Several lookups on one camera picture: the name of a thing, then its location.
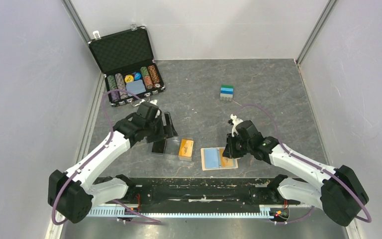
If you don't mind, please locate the black VIP card stack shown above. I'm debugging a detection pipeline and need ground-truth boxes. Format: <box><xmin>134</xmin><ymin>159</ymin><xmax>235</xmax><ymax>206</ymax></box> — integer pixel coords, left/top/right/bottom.
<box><xmin>151</xmin><ymin>139</ymin><xmax>167</xmax><ymax>155</ymax></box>

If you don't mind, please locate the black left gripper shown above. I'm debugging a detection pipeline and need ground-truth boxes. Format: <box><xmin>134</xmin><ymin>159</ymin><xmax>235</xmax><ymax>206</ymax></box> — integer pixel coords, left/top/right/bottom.
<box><xmin>145</xmin><ymin>112</ymin><xmax>178</xmax><ymax>143</ymax></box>

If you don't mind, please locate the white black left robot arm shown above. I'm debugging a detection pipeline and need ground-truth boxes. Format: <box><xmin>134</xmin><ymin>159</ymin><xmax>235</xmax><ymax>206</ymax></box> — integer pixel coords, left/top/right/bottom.
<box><xmin>48</xmin><ymin>100</ymin><xmax>178</xmax><ymax>225</ymax></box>

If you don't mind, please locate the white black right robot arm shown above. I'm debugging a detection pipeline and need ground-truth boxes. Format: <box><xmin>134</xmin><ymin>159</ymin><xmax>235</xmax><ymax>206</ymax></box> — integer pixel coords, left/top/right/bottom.
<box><xmin>222</xmin><ymin>115</ymin><xmax>369</xmax><ymax>227</ymax></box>

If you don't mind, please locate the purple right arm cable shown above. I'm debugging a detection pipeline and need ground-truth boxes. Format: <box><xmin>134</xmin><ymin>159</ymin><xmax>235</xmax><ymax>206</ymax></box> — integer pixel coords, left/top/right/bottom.
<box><xmin>235</xmin><ymin>104</ymin><xmax>373</xmax><ymax>226</ymax></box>

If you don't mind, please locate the white toothed cable rail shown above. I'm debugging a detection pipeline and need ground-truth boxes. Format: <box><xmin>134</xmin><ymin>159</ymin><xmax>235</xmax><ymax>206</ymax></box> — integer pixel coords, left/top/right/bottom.
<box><xmin>87</xmin><ymin>205</ymin><xmax>274</xmax><ymax>219</ymax></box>

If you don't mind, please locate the black poker chip case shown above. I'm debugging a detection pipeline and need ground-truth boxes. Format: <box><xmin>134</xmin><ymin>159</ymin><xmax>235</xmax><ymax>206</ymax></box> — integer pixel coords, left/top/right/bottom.
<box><xmin>88</xmin><ymin>25</ymin><xmax>166</xmax><ymax>107</ymax></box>

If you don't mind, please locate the clear acrylic card tray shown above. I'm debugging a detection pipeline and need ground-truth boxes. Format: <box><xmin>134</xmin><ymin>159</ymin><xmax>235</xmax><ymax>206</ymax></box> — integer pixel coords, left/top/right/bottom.
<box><xmin>150</xmin><ymin>136</ymin><xmax>192</xmax><ymax>161</ymax></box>

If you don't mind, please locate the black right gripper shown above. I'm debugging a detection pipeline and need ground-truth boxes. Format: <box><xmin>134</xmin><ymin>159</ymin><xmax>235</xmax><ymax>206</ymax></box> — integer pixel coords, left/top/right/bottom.
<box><xmin>222</xmin><ymin>132</ymin><xmax>252</xmax><ymax>158</ymax></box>

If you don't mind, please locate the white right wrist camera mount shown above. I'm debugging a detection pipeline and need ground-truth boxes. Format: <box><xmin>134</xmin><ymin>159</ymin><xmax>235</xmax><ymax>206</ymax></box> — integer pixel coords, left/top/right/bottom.
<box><xmin>228</xmin><ymin>114</ymin><xmax>243</xmax><ymax>137</ymax></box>

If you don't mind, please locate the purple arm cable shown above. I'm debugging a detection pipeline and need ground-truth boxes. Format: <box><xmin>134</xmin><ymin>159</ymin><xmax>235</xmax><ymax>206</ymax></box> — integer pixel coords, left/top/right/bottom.
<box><xmin>235</xmin><ymin>104</ymin><xmax>373</xmax><ymax>226</ymax></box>
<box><xmin>51</xmin><ymin>89</ymin><xmax>162</xmax><ymax>226</ymax></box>

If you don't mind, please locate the blue green block stack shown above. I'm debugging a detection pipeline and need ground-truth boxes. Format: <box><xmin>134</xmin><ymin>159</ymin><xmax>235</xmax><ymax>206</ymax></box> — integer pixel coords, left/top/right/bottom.
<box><xmin>220</xmin><ymin>85</ymin><xmax>234</xmax><ymax>101</ymax></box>

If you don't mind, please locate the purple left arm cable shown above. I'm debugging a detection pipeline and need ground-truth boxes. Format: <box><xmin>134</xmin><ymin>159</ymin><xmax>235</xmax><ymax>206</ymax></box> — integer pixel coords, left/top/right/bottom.
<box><xmin>51</xmin><ymin>89</ymin><xmax>162</xmax><ymax>226</ymax></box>

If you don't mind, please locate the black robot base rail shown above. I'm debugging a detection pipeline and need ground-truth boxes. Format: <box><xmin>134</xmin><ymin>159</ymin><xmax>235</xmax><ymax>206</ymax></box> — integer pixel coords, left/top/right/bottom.
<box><xmin>92</xmin><ymin>177</ymin><xmax>300</xmax><ymax>215</ymax></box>

